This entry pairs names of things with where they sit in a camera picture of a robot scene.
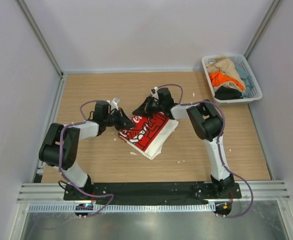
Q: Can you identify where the purple cable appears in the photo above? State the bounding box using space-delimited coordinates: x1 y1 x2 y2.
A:
156 83 255 220
57 99 115 217

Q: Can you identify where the white t shirt red print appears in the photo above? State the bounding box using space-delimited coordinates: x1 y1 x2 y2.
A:
118 112 179 160

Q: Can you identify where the left corner aluminium post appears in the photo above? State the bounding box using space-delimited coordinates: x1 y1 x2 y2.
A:
15 0 64 79

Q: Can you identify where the aluminium rail frame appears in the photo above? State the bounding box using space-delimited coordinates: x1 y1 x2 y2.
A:
16 180 290 203

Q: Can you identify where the black garment in basket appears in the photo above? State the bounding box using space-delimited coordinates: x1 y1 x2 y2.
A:
214 86 242 101

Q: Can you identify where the beige garment in basket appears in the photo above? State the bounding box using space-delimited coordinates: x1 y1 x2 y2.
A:
205 55 246 92

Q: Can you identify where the white plastic basket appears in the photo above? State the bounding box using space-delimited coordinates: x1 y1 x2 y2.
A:
201 54 263 105

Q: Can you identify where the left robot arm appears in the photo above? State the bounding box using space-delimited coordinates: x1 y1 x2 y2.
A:
38 98 136 198

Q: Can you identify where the light blue garment in basket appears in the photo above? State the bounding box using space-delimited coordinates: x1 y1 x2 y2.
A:
234 64 254 99

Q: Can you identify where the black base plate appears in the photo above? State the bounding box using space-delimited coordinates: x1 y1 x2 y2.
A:
63 181 243 204

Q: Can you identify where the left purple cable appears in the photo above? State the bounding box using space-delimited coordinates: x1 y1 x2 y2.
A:
57 99 115 217

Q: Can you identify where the orange garment in basket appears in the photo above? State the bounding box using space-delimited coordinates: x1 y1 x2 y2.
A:
209 71 246 91

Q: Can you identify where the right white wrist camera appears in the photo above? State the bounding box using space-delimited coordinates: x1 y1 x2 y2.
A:
150 86 159 98

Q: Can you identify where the right corner aluminium post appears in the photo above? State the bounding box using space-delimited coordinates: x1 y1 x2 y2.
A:
244 0 283 60

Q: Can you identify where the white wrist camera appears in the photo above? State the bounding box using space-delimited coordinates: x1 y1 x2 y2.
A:
107 97 120 111
150 86 159 98

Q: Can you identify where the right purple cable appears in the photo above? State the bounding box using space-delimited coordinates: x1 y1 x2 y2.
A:
156 83 255 220

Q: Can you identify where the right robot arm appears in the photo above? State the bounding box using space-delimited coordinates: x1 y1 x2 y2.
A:
132 87 235 197

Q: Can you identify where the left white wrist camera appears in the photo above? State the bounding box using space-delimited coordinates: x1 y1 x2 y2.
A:
107 97 120 111

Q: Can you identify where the white slotted cable duct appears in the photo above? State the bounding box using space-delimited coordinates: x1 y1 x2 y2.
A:
28 202 216 214

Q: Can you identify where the corner aluminium post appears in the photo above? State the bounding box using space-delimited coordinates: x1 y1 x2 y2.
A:
244 0 283 60
15 0 64 79

